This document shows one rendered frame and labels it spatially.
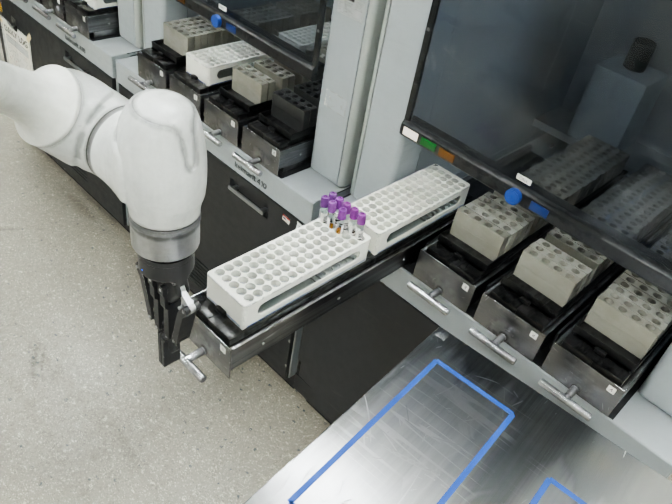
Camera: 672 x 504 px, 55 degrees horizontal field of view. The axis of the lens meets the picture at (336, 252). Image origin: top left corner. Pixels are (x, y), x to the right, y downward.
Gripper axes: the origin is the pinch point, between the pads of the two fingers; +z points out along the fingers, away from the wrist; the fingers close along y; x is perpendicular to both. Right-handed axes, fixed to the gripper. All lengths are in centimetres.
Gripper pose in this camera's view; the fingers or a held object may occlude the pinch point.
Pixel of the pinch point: (169, 345)
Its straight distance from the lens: 103.0
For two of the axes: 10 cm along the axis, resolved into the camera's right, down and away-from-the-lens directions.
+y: -7.0, -5.3, 4.8
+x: -7.0, 3.7, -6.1
